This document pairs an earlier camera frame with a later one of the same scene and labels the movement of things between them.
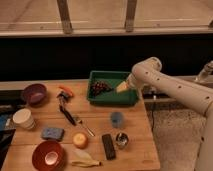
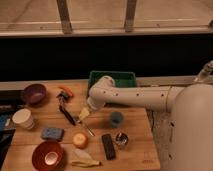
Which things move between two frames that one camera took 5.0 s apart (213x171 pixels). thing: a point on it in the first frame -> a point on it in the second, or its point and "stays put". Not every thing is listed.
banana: [84, 160] stays put
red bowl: [48, 156] stays put
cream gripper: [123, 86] -> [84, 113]
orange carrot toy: [66, 90] stays put
